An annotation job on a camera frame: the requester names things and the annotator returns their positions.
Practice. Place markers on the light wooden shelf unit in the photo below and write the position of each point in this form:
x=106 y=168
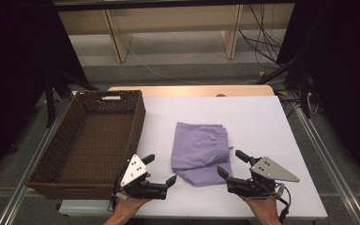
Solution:
x=175 y=18

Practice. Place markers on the aluminium floor rail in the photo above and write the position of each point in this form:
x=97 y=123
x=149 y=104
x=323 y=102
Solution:
x=33 y=165
x=331 y=162

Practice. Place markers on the white table mat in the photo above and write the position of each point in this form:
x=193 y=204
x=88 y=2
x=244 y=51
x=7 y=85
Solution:
x=256 y=131

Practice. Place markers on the black tripod stand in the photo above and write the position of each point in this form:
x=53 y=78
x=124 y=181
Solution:
x=50 y=100
x=303 y=90

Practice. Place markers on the black curtain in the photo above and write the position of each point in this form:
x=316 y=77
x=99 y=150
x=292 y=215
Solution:
x=347 y=78
x=15 y=78

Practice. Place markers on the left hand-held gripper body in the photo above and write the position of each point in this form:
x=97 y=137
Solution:
x=133 y=170

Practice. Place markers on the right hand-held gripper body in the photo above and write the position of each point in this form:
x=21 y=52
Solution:
x=270 y=170

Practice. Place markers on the brown woven basket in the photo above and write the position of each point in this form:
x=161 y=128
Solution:
x=93 y=146

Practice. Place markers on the person's right hand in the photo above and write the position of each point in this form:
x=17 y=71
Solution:
x=262 y=204

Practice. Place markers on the purple shorts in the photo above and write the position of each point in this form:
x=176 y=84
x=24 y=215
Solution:
x=200 y=150

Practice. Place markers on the person's left hand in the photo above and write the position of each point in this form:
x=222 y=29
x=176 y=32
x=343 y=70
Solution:
x=130 y=204

